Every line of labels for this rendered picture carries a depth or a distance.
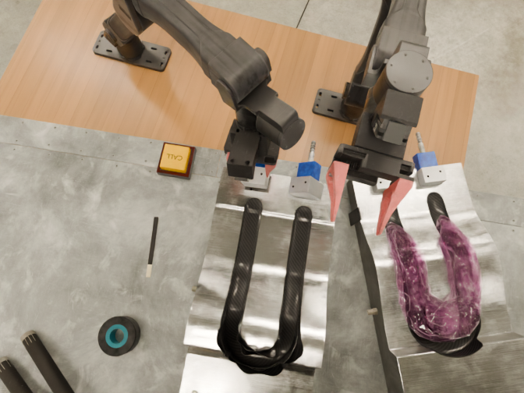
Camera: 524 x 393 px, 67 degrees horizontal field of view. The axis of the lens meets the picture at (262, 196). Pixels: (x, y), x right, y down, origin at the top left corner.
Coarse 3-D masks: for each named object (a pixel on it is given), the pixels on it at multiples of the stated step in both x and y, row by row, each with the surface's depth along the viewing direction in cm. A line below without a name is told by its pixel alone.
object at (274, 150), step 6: (240, 126) 68; (228, 132) 75; (252, 132) 69; (228, 138) 74; (228, 144) 73; (270, 144) 73; (228, 150) 73; (270, 150) 72; (276, 150) 72; (264, 156) 72; (270, 156) 72; (276, 156) 72
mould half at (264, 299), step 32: (224, 192) 85; (256, 192) 85; (288, 192) 85; (224, 224) 84; (288, 224) 84; (320, 224) 84; (224, 256) 82; (256, 256) 82; (320, 256) 82; (224, 288) 78; (256, 288) 79; (320, 288) 80; (192, 320) 74; (256, 320) 75; (320, 320) 75; (192, 352) 80; (320, 352) 73; (192, 384) 78; (224, 384) 78; (256, 384) 78; (288, 384) 78
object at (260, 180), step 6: (258, 168) 80; (264, 168) 80; (258, 174) 80; (264, 174) 80; (252, 180) 80; (258, 180) 80; (264, 180) 80; (252, 186) 85; (258, 186) 83; (264, 186) 82
